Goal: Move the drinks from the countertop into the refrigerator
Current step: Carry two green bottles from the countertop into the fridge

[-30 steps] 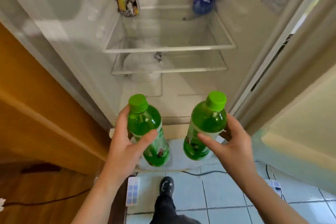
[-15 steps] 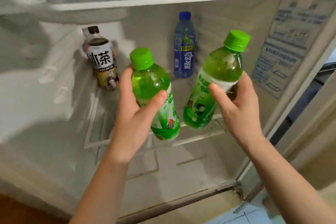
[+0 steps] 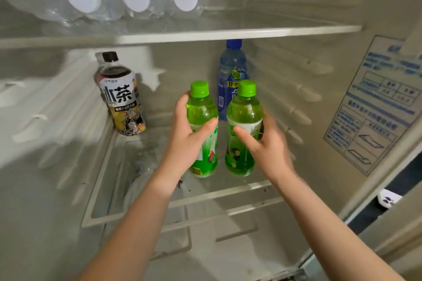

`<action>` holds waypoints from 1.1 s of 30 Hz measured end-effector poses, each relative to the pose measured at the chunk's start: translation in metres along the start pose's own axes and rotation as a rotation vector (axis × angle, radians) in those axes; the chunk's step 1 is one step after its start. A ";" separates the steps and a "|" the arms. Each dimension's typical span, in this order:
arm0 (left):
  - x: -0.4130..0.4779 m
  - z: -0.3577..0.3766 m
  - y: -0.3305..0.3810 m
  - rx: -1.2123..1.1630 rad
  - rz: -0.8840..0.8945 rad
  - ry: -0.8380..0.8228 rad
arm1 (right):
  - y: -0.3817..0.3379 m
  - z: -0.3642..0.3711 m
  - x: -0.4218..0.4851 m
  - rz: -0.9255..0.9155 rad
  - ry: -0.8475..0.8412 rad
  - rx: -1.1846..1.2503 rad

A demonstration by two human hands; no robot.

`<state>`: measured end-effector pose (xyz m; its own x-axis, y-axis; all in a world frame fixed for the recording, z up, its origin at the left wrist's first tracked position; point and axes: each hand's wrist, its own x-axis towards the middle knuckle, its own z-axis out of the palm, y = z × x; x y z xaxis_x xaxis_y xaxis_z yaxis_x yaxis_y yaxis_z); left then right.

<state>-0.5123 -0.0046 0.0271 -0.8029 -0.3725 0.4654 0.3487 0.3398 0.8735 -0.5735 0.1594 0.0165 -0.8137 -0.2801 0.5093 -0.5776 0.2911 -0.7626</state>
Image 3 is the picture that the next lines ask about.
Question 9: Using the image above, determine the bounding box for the person's left hand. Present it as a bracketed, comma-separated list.
[154, 92, 219, 190]

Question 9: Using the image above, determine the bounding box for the white refrigerator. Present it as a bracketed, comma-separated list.
[0, 0, 422, 281]

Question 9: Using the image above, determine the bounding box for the iced tea bottle black cap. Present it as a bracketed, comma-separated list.
[95, 50, 147, 137]

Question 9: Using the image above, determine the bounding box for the glass crisper cover shelf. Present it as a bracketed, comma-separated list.
[100, 197, 286, 260]

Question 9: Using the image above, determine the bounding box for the glass fridge shelf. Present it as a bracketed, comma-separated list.
[0, 11, 363, 49]
[80, 111, 274, 229]

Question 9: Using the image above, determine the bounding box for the person's right forearm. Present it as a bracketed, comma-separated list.
[275, 172, 406, 281]

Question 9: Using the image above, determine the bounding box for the person's right hand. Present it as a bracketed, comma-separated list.
[233, 112, 296, 187]

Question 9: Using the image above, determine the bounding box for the green bottle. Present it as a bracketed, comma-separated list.
[225, 79, 264, 177]
[186, 80, 219, 178]

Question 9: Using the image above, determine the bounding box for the printed clear plastic bag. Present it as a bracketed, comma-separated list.
[124, 147, 185, 216]

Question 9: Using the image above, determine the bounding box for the blue sports drink bottle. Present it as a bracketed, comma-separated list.
[216, 39, 248, 122]

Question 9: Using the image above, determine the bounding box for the blue instruction sticker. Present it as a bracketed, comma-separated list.
[323, 35, 422, 177]

